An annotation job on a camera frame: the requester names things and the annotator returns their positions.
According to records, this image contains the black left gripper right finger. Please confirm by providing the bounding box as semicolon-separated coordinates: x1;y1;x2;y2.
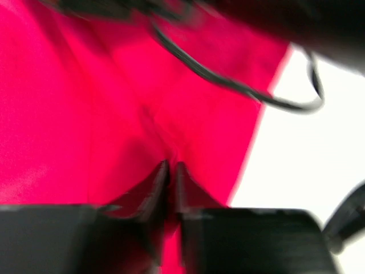
176;162;225;213

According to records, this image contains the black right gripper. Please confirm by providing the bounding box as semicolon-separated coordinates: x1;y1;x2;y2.
45;1;364;73

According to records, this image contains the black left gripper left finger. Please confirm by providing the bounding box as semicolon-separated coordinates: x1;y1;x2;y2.
102;160;169;223

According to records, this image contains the red t shirt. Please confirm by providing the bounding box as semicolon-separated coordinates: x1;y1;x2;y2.
1;1;289;273

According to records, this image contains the black thin cable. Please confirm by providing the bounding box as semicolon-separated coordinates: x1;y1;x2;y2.
151;19;326;112

